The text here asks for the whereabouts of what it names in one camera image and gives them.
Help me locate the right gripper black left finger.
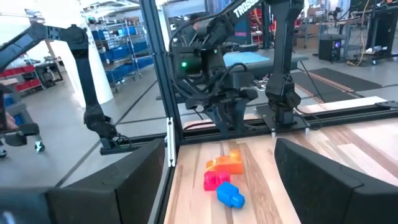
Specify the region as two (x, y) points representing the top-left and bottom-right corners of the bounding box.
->
(46, 138), (166, 224)

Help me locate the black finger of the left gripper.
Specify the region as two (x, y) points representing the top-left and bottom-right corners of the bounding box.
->
(206, 103), (231, 138)
(233, 98), (250, 136)

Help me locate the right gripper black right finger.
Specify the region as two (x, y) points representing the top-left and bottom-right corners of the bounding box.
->
(274, 138), (398, 224)

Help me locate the long orange toy block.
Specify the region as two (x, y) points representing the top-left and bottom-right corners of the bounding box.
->
(205, 149), (244, 175)

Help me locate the grey desk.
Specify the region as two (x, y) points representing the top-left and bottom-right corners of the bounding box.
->
(245, 54), (309, 80)

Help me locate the red toy block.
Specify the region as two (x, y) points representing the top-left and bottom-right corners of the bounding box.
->
(203, 170), (231, 192)

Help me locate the blue toy block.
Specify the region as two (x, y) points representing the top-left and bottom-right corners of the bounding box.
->
(216, 181), (246, 209)

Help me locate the black computer with blue light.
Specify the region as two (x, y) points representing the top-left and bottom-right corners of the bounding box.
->
(318, 33), (343, 62)

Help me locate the black hazard-striped floor mat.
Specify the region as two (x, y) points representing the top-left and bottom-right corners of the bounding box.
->
(292, 67), (384, 104)

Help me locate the shelf rack with blue bins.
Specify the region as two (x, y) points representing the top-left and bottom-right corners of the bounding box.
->
(92, 18), (155, 93)

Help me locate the grey wheeled cart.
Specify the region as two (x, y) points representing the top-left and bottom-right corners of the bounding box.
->
(0, 101), (47, 158)

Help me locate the person's hand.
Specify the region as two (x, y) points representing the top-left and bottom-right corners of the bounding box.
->
(3, 112), (19, 131)

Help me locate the shelf with red bins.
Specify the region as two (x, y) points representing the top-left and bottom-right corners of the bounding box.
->
(0, 63), (44, 94)

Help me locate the white corner bracket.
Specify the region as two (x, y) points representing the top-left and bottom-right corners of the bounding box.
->
(166, 117), (177, 167)

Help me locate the black aluminium table frame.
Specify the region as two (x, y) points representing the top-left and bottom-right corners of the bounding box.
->
(139, 0), (398, 169)

